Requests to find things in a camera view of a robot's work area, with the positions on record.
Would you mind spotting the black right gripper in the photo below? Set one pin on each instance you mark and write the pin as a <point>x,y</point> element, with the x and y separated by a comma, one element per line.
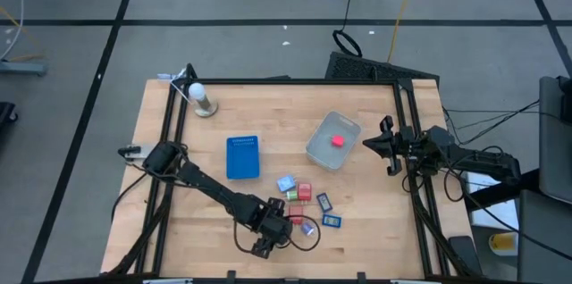
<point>402,145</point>

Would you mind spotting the black table clamp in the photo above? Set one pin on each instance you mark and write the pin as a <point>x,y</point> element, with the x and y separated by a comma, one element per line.
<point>362,276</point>
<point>231,276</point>

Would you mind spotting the grey metal floor foot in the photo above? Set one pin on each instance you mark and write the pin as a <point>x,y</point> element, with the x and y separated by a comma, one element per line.
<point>22,68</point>

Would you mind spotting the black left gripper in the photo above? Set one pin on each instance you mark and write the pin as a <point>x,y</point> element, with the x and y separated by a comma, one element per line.
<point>268,230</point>

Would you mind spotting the clear plastic bracket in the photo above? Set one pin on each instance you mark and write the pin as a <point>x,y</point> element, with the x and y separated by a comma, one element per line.
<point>167,76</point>

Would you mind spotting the light blue wall charger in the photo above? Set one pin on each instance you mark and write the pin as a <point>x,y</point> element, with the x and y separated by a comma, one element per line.
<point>285,183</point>

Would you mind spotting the grey equipment cabinet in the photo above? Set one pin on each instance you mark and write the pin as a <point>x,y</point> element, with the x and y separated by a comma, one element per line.
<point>545,239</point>
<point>554,141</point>

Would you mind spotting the yellow and white container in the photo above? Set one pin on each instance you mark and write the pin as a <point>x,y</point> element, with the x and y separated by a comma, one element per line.
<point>502,244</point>

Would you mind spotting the black floor object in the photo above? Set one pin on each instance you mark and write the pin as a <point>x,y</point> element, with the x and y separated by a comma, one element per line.
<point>6,112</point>

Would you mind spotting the red wall charger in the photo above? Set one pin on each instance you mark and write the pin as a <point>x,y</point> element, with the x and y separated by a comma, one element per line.
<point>296,216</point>
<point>304,192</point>

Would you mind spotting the grey metal bracket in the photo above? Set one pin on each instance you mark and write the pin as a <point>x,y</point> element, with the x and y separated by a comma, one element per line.
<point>138,152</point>

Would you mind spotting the green and white charger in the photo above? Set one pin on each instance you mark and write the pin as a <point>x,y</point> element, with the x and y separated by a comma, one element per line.
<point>291,195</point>

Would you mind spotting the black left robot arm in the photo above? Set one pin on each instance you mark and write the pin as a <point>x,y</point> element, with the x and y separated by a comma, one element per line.
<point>210,186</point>

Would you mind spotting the rounded pinkish red charger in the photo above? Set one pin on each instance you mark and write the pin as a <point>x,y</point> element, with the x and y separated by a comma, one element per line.
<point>338,141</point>

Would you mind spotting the white box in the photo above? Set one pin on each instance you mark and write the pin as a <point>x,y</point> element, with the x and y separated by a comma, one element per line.
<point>487,219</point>

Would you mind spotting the grey plastic bin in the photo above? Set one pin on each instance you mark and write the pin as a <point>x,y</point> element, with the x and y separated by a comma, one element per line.
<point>322,150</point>

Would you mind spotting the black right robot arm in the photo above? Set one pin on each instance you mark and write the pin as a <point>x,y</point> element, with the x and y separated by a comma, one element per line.
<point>482,161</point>

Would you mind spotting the black flat pad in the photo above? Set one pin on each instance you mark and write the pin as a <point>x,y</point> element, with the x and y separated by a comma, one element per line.
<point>465,253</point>

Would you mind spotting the white bulb table lamp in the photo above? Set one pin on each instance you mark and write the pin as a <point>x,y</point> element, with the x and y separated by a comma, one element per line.
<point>197,92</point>

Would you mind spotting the blue slotted plastic basket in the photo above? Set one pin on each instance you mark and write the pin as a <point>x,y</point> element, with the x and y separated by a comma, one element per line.
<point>242,161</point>

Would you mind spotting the black computer case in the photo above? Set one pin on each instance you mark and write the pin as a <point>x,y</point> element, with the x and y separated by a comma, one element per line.
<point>357,67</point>

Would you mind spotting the purple and white charger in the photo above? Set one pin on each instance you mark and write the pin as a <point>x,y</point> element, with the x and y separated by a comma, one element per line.
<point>307,229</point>

